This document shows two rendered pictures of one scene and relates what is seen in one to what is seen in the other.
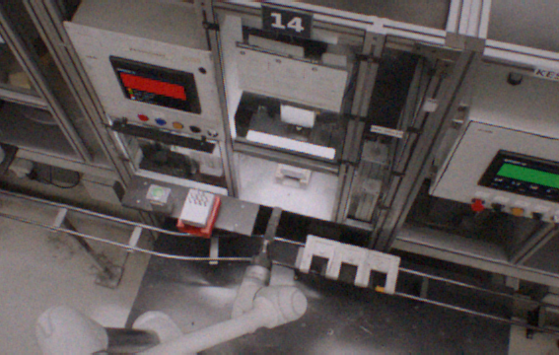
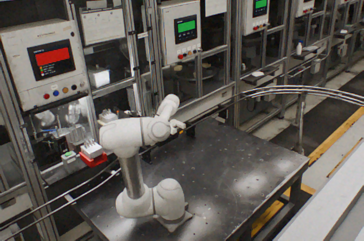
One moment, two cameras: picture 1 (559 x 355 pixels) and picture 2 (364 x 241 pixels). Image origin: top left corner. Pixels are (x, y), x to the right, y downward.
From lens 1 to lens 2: 1.81 m
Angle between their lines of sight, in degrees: 53
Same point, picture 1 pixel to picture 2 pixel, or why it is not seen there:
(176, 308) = not seen: hidden behind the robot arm
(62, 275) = not seen: outside the picture
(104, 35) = (24, 32)
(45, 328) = (110, 126)
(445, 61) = not seen: outside the picture
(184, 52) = (63, 24)
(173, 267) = (99, 203)
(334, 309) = (175, 157)
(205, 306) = not seen: hidden behind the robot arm
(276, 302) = (168, 99)
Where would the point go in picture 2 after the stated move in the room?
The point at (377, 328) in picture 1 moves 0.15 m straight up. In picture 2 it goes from (193, 149) to (193, 134)
